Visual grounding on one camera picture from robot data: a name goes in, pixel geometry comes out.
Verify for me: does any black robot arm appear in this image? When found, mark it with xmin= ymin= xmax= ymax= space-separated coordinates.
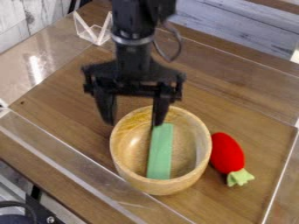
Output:
xmin=81 ymin=0 xmax=186 ymax=126

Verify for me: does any red plush strawberry toy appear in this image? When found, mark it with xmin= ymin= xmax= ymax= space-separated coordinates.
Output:
xmin=210 ymin=132 xmax=255 ymax=187

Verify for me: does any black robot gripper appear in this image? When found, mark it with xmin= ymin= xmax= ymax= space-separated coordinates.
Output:
xmin=81 ymin=44 xmax=186 ymax=127

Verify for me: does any black table mount bracket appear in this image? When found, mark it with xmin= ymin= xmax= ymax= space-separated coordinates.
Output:
xmin=0 ymin=185 xmax=67 ymax=224

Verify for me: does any green rectangular block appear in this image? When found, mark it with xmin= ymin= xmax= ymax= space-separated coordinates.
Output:
xmin=145 ymin=123 xmax=174 ymax=179

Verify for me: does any clear acrylic tray wall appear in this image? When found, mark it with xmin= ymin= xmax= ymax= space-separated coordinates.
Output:
xmin=0 ymin=11 xmax=299 ymax=224

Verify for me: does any brown wooden bowl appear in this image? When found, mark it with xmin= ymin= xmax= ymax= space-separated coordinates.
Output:
xmin=109 ymin=106 xmax=211 ymax=195

